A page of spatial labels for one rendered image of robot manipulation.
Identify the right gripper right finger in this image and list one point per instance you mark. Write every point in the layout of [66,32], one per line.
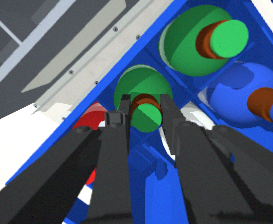
[211,194]

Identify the white bottle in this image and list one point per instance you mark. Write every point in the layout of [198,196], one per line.
[191,112]

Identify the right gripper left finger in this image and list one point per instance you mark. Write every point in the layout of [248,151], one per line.
[46,190]

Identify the green bottle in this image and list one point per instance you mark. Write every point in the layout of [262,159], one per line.
[145,84]
[191,42]

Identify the blue crate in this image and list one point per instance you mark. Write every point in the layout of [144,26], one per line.
[156,196]

